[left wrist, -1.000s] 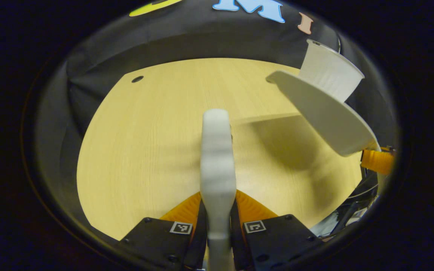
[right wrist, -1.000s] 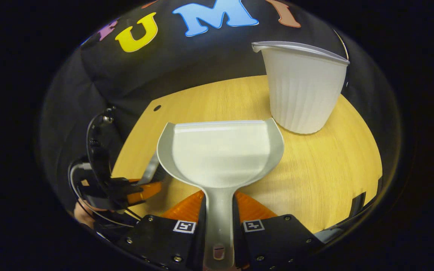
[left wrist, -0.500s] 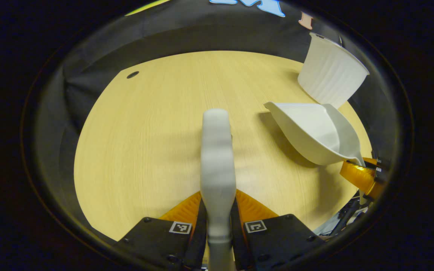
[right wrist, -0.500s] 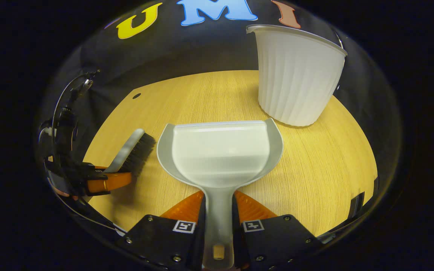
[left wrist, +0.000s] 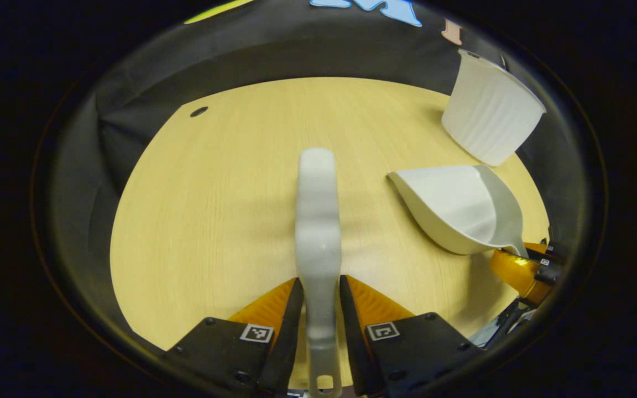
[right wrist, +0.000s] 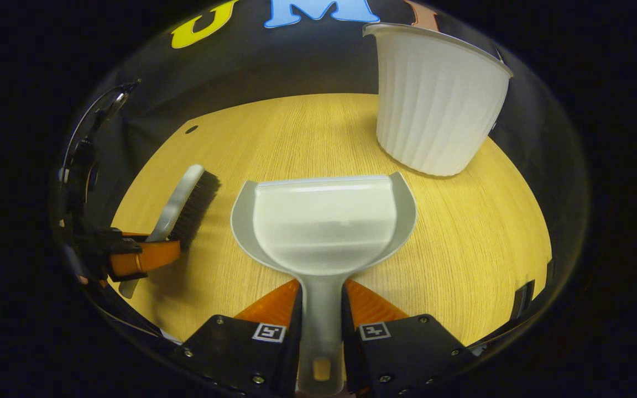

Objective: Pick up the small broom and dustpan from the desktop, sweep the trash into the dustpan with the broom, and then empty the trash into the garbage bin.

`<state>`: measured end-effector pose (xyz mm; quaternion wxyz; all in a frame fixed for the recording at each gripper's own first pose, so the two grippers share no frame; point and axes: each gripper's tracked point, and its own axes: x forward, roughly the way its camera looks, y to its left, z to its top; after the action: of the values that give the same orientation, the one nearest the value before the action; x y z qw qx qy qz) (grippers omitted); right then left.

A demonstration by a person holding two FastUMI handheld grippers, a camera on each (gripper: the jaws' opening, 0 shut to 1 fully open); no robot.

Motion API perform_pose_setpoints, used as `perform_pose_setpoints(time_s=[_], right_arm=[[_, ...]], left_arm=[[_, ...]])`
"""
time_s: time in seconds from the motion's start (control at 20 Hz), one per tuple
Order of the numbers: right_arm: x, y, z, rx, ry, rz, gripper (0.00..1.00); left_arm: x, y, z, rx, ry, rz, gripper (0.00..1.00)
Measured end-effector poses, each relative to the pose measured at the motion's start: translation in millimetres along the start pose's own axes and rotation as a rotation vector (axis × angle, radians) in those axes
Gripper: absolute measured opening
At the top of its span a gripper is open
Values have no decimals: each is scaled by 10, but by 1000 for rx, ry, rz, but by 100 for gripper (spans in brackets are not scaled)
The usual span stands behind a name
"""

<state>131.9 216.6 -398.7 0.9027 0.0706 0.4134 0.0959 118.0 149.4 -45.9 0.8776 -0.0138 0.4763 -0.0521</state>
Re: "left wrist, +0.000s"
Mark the white plastic dustpan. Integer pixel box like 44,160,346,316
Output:
388,164,529,259

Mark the small white broom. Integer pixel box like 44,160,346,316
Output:
295,148,344,398

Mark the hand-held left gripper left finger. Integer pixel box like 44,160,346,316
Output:
164,276,304,396

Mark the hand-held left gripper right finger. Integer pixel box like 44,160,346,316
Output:
340,275,482,396

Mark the wooden desktop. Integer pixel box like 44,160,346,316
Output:
109,77,550,390

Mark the white ribbed garbage bin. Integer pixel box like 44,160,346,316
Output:
441,49,547,166

